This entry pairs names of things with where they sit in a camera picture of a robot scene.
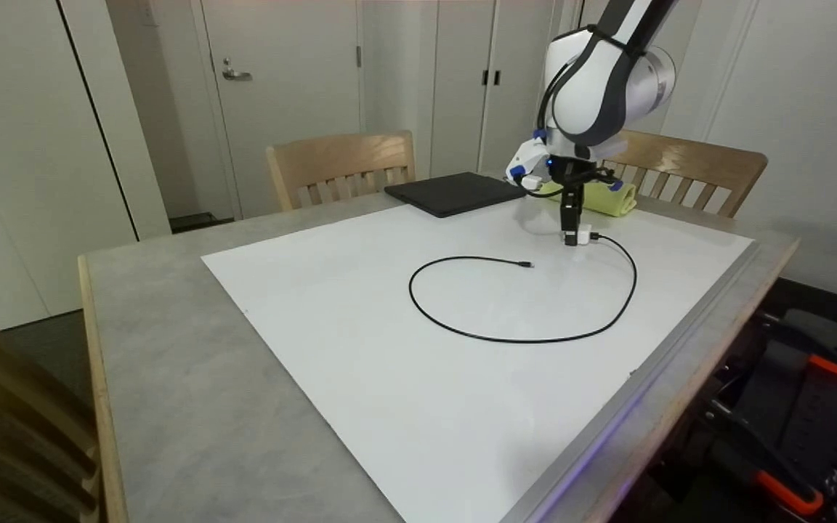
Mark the white board mat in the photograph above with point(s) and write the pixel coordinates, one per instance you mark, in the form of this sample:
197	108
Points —
461	356

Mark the black laptop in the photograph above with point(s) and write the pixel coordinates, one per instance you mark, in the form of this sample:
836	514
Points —
455	192

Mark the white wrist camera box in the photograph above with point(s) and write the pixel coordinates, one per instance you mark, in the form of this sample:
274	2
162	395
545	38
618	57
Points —
525	164

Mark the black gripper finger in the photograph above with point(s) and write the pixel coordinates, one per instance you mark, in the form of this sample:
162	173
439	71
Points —
567	231
576	231

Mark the near wooden chair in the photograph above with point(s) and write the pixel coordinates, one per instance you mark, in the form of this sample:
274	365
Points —
47	448

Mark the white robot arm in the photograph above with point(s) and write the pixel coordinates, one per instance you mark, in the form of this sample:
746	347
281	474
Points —
598	80

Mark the white door with handle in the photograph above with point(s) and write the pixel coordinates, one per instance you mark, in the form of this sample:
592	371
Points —
284	71

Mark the yellow cloth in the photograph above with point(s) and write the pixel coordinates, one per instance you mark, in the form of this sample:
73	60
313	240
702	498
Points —
606	199

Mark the white charger plug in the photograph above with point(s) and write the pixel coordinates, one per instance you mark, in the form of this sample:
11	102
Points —
582	236

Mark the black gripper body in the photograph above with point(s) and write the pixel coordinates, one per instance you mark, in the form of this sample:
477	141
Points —
573	175

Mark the black orange clamp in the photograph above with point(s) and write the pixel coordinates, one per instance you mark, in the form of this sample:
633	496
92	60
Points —
772	471

